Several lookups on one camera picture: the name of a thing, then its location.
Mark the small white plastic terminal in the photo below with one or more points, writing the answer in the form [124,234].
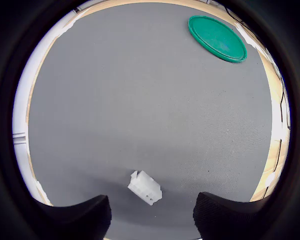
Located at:
[145,187]

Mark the round green lid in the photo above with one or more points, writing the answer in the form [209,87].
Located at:
[217,38]

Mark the white partition board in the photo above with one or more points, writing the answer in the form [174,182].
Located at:
[20,160]
[20,105]

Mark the dark grey mat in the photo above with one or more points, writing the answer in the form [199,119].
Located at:
[150,100]

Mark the white masking tape strip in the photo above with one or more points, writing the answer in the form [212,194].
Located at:
[67,28]
[270,179]
[246,35]
[43,192]

